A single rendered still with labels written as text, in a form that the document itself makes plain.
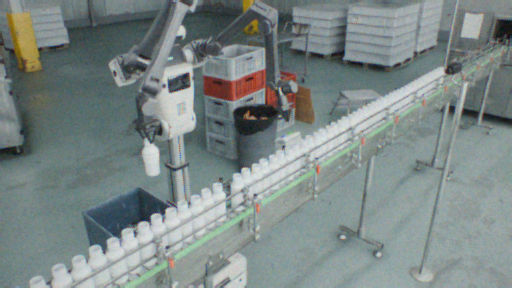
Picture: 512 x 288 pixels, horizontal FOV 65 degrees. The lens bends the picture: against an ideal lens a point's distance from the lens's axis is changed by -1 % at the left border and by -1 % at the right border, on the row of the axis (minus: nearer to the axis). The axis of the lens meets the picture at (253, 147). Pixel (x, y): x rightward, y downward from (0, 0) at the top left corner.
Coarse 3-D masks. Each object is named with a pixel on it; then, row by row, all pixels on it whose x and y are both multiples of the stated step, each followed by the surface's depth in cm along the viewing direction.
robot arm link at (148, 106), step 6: (144, 78) 159; (138, 84) 160; (138, 90) 158; (150, 96) 156; (156, 96) 162; (144, 102) 154; (150, 102) 154; (156, 102) 155; (144, 108) 153; (150, 108) 154; (156, 108) 155; (150, 114) 155
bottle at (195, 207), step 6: (192, 198) 157; (198, 198) 157; (192, 204) 156; (198, 204) 156; (192, 210) 156; (198, 210) 156; (198, 216) 157; (204, 216) 159; (192, 222) 158; (198, 222) 158; (204, 222) 161; (192, 228) 159; (198, 228) 159; (198, 234) 160
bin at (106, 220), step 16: (128, 192) 202; (144, 192) 203; (96, 208) 190; (112, 208) 197; (128, 208) 204; (144, 208) 209; (160, 208) 197; (176, 208) 187; (96, 224) 177; (112, 224) 200; (96, 240) 185
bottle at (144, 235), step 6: (144, 222) 142; (138, 228) 139; (144, 228) 139; (138, 234) 141; (144, 234) 140; (150, 234) 141; (138, 240) 140; (144, 240) 140; (150, 246) 142; (144, 252) 142; (150, 252) 143; (144, 258) 143; (144, 264) 144; (150, 264) 144
